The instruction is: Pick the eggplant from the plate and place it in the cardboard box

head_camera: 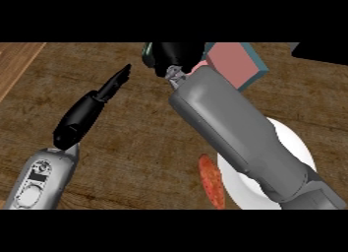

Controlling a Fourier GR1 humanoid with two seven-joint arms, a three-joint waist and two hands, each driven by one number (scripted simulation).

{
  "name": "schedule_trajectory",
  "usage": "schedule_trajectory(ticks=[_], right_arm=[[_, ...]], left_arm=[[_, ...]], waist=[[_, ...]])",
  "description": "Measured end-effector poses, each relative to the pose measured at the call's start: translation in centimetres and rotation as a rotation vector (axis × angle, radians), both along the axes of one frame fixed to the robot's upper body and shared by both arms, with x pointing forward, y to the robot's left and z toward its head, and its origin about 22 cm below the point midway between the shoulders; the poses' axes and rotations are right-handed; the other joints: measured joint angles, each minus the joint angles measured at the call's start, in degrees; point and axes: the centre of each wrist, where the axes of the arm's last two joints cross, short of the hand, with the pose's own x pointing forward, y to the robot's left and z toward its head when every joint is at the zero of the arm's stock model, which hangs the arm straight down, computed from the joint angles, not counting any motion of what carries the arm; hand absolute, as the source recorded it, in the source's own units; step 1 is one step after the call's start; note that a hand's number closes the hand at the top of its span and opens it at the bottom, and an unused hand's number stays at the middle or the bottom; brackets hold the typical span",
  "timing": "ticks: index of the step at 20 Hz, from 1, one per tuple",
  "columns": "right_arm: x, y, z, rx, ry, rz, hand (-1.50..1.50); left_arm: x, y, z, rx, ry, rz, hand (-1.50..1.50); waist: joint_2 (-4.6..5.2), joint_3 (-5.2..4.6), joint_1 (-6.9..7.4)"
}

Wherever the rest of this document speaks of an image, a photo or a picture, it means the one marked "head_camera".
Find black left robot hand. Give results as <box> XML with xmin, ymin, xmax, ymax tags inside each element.
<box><xmin>52</xmin><ymin>63</ymin><xmax>133</xmax><ymax>152</ymax></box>

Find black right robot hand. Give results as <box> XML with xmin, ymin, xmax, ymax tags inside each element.
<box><xmin>145</xmin><ymin>41</ymin><xmax>207</xmax><ymax>79</ymax></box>

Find pink box with teal sides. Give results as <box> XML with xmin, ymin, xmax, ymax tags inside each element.
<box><xmin>187</xmin><ymin>41</ymin><xmax>271</xmax><ymax>93</ymax></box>

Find white plate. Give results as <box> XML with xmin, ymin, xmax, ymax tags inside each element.
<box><xmin>215</xmin><ymin>116</ymin><xmax>319</xmax><ymax>211</ymax></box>

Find black appliance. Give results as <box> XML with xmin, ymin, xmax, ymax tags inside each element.
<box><xmin>289</xmin><ymin>41</ymin><xmax>348</xmax><ymax>69</ymax></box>

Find orange-red speckled flat object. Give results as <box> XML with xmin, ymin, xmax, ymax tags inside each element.
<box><xmin>196</xmin><ymin>154</ymin><xmax>227</xmax><ymax>211</ymax></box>

